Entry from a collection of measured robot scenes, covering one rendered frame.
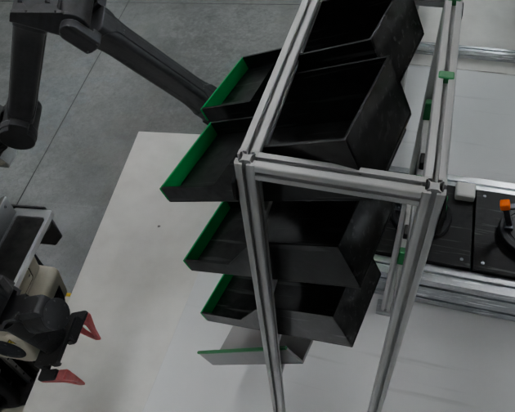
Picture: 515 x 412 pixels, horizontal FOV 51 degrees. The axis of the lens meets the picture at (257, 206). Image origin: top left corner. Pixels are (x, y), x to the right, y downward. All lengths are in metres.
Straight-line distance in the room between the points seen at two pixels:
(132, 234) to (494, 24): 1.49
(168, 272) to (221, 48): 2.39
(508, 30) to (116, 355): 1.70
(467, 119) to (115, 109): 2.12
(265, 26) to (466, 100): 2.16
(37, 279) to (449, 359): 1.07
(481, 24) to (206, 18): 2.19
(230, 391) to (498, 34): 1.55
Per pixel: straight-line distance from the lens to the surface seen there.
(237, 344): 1.10
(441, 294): 1.31
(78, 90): 3.55
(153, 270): 1.43
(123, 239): 1.51
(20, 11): 1.03
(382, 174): 0.49
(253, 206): 0.54
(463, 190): 1.41
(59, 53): 3.93
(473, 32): 2.18
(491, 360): 1.33
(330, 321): 0.75
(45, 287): 1.58
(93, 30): 1.03
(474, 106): 1.85
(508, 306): 1.33
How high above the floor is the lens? 2.02
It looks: 50 degrees down
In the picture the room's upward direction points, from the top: 7 degrees counter-clockwise
